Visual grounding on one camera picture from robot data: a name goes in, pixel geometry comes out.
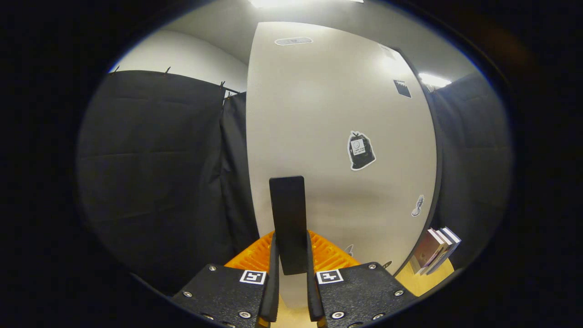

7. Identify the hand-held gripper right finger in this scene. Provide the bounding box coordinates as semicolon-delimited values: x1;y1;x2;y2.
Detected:
306;230;417;328

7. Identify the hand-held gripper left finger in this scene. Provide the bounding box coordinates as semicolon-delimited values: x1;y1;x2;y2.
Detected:
171;231;280;328

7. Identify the black door handle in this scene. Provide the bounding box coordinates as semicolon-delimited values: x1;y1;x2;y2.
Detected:
269;176;308;276

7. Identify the light grey cabinet door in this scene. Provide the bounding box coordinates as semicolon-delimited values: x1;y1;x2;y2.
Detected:
246;21;439;308

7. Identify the brown pink book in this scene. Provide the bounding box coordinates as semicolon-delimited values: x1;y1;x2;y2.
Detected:
412;229;445;276

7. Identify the white spine book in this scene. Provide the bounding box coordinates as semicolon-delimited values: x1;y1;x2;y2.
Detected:
421;229;454;276

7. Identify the blue grey book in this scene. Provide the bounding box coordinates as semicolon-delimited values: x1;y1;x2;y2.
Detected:
428;226;462;274

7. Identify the black backdrop cloth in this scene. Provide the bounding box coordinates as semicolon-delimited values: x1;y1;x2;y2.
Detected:
77;70;513;297

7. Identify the small ceiling light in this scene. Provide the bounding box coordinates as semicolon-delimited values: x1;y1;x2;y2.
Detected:
419;73;451;88

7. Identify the large ceiling light panel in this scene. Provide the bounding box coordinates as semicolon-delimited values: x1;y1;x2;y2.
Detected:
250;0;365;9

